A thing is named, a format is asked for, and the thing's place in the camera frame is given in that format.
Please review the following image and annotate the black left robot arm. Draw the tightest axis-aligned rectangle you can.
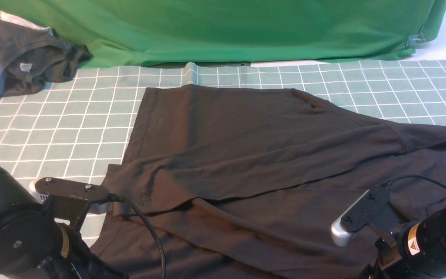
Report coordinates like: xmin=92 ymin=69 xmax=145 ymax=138
xmin=0 ymin=166 xmax=129 ymax=279

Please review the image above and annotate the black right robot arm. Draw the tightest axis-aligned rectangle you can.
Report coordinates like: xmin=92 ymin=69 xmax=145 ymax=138
xmin=359 ymin=206 xmax=446 ymax=279

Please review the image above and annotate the crumpled dark gray shirt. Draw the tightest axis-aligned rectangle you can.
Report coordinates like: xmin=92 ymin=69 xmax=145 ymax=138
xmin=0 ymin=20 xmax=92 ymax=97

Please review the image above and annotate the green backdrop cloth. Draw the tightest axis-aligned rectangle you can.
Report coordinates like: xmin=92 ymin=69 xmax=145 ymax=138
xmin=0 ymin=0 xmax=446 ymax=68

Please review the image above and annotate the green gridded cutting mat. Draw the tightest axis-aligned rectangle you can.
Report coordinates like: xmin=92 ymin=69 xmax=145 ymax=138
xmin=0 ymin=60 xmax=446 ymax=187

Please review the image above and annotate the white cloth piece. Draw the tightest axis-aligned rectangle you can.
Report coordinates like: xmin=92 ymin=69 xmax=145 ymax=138
xmin=0 ymin=10 xmax=54 ymax=35

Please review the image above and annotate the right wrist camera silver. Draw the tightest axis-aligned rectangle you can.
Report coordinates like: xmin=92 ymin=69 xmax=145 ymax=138
xmin=330 ymin=186 xmax=390 ymax=247

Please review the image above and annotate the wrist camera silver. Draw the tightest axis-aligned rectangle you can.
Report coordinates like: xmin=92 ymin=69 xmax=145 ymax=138
xmin=29 ymin=177 xmax=110 ymax=214
xmin=330 ymin=186 xmax=390 ymax=247

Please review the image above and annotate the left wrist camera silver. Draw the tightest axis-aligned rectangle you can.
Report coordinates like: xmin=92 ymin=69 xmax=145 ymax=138
xmin=29 ymin=177 xmax=110 ymax=214

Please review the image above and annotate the right camera black cable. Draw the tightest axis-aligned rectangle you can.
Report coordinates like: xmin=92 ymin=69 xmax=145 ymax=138
xmin=382 ymin=175 xmax=446 ymax=215

